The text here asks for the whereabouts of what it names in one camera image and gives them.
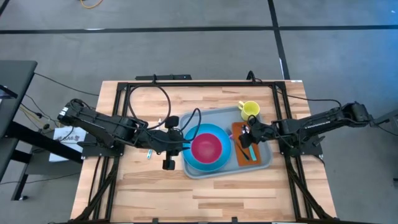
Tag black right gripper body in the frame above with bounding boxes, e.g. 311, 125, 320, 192
250, 121, 277, 144

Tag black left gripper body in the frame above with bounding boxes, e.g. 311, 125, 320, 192
161, 129, 187, 154

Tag yellow plastic cup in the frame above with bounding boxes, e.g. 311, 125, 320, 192
238, 100, 261, 121

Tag pink plastic bowl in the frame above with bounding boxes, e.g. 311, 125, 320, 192
190, 133, 223, 165

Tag grey plastic tray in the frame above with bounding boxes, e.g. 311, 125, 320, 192
178, 105, 274, 180

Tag teal handled knife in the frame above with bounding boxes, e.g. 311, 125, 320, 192
146, 117, 162, 161

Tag blue plastic plate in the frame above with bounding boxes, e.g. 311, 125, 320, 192
182, 123, 233, 173

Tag black power strip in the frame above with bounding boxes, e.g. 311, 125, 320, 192
134, 73, 193, 82

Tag white printed paper box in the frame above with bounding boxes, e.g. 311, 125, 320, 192
49, 126, 90, 164

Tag grey stand leg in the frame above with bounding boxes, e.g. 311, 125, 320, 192
368, 108, 398, 129

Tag black side table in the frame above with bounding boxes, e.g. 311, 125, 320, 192
0, 60, 85, 202

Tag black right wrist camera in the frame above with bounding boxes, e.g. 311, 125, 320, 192
238, 132, 254, 149

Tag black cable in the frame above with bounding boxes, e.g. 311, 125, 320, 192
371, 119, 398, 137
182, 107, 203, 142
32, 71, 101, 97
127, 83, 172, 131
0, 172, 82, 187
246, 70, 343, 110

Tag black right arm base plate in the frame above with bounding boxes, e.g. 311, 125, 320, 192
277, 136, 325, 157

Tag black aluminium table frame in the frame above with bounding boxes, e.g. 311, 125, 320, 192
70, 80, 338, 224

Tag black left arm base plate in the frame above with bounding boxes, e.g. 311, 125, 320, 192
76, 139, 126, 158

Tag yellow cable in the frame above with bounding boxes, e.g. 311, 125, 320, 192
78, 0, 104, 9

